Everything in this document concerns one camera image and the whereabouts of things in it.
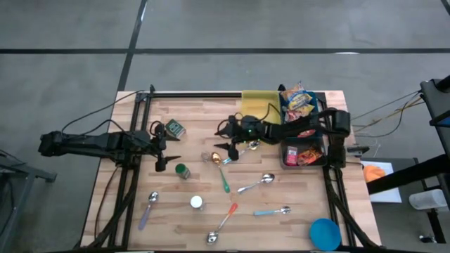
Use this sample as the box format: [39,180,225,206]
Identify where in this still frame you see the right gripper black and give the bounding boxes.
[213,115,268,162]

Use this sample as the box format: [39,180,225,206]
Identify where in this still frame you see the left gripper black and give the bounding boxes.
[139,122,182,173]

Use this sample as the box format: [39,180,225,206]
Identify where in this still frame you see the green lid spice jar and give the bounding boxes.
[174,162,191,181]

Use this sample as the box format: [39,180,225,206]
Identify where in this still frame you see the glass herb jar white lid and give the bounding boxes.
[189,195,205,211]

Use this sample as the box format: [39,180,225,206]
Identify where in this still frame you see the red lid spice tin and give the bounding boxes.
[285,146,299,167]

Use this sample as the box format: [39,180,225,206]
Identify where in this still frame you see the orange red snack bag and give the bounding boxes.
[283,108,303,124]

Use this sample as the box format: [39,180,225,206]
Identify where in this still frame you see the blue yellow snack bag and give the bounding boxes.
[280,82,314,110]

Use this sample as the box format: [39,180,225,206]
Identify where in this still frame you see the orange brown seasoning packet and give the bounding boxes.
[297,147,323,166]

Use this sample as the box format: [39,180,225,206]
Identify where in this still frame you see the yellow plastic bin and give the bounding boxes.
[240,90,282,124]

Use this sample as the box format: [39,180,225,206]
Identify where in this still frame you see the plain silver metal spoon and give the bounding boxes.
[236,173,276,195]

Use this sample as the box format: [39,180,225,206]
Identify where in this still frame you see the teal blue plastic bin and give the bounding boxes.
[278,90,323,138]

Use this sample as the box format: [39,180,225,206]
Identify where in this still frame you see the dark grey metal stand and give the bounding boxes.
[0,149,58,253]

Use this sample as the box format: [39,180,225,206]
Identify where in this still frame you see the blue round lid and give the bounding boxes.
[309,217,342,252]

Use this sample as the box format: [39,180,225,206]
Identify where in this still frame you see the orange soft object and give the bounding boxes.
[363,164,387,183]

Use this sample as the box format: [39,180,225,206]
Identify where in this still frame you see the white paper sheet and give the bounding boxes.
[360,160,403,204]

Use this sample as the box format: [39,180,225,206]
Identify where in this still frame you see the white plastic roll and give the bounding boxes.
[408,188,449,211]

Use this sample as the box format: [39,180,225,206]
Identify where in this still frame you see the black metal stand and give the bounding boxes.
[365,74,450,243]

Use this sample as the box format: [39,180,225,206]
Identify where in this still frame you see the gold spoon green handle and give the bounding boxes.
[210,151,231,194]

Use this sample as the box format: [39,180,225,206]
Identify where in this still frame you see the spoon blue white checked handle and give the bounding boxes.
[222,139,262,166]

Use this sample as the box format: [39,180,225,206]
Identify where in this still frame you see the spoon purple handle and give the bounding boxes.
[138,191,160,231]

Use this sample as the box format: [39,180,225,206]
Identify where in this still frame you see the black aluminium table frame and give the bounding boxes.
[72,84,384,253]

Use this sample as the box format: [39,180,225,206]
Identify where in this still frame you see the black cable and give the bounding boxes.
[62,89,146,134]

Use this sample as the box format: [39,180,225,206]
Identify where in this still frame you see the brown cable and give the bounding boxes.
[94,167,120,230]

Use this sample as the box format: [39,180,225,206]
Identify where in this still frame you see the spoon light blue handle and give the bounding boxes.
[253,206,292,216]

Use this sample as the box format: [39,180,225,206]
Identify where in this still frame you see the spoon orange handle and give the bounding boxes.
[206,202,239,245]

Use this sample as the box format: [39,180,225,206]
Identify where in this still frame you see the black and yellow cables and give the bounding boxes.
[350,89,423,138]

